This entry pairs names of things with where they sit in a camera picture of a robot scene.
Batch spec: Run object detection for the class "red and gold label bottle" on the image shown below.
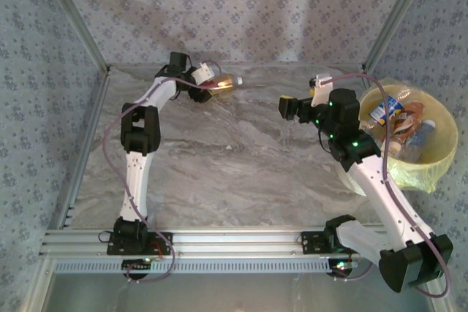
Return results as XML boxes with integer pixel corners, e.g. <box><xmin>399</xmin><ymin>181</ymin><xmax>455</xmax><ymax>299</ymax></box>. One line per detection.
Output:
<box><xmin>206</xmin><ymin>73</ymin><xmax>244</xmax><ymax>98</ymax></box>

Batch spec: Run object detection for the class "brown Nescafe bottle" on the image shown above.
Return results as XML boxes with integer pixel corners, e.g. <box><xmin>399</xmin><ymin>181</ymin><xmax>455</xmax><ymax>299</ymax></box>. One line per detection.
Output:
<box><xmin>389</xmin><ymin>102</ymin><xmax>427</xmax><ymax>156</ymax></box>

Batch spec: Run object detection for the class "white bin with yellow liner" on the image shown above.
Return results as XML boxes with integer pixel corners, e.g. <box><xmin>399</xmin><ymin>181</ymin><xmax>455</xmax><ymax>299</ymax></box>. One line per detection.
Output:
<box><xmin>335</xmin><ymin>77</ymin><xmax>459</xmax><ymax>196</ymax></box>

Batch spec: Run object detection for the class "black controller board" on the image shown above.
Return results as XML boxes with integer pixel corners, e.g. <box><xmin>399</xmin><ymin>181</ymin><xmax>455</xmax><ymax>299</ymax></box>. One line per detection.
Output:
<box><xmin>327</xmin><ymin>257</ymin><xmax>361</xmax><ymax>280</ymax></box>
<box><xmin>121</xmin><ymin>257</ymin><xmax>154</xmax><ymax>280</ymax></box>

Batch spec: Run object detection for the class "grey metal sheet panel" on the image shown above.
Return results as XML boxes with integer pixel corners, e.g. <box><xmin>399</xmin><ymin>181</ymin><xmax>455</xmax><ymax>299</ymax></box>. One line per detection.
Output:
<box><xmin>47</xmin><ymin>272</ymin><xmax>436</xmax><ymax>312</ymax></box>

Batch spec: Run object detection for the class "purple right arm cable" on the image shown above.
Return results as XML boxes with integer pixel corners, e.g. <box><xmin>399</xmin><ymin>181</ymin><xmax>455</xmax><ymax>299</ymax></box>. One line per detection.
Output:
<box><xmin>328</xmin><ymin>72</ymin><xmax>451</xmax><ymax>298</ymax></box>

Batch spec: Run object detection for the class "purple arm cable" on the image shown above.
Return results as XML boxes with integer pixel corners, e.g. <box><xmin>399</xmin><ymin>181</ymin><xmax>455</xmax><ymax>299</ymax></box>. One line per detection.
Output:
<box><xmin>328</xmin><ymin>72</ymin><xmax>451</xmax><ymax>298</ymax></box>
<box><xmin>101</xmin><ymin>61</ymin><xmax>224</xmax><ymax>254</ymax></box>

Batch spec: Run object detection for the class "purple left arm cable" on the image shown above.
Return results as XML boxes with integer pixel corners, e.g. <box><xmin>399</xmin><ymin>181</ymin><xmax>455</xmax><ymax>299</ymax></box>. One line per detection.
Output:
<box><xmin>101</xmin><ymin>61</ymin><xmax>224</xmax><ymax>254</ymax></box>

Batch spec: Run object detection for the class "aluminium frame post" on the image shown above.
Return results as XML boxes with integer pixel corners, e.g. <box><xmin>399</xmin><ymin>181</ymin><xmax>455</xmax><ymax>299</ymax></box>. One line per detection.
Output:
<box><xmin>361</xmin><ymin>0</ymin><xmax>437</xmax><ymax>72</ymax></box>
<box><xmin>36</xmin><ymin>0</ymin><xmax>111</xmax><ymax>74</ymax></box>

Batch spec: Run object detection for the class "aluminium side floor rail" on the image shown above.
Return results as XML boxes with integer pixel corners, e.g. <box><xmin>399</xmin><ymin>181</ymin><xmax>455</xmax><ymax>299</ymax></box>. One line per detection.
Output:
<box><xmin>54</xmin><ymin>69</ymin><xmax>111</xmax><ymax>231</ymax></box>

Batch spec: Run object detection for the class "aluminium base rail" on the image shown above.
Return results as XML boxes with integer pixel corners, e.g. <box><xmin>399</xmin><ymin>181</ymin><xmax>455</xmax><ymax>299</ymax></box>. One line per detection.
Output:
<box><xmin>39</xmin><ymin>227</ymin><xmax>438</xmax><ymax>259</ymax></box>

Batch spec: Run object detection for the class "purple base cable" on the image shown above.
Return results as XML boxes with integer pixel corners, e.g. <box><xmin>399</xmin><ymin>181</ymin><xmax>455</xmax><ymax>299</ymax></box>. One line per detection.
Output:
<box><xmin>109</xmin><ymin>237</ymin><xmax>177</xmax><ymax>284</ymax></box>
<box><xmin>334</xmin><ymin>253</ymin><xmax>377</xmax><ymax>283</ymax></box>

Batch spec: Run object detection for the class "grey slotted cable duct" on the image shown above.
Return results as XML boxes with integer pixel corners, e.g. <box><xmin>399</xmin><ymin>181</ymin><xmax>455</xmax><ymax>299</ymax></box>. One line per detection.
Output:
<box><xmin>53</xmin><ymin>257</ymin><xmax>354</xmax><ymax>275</ymax></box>

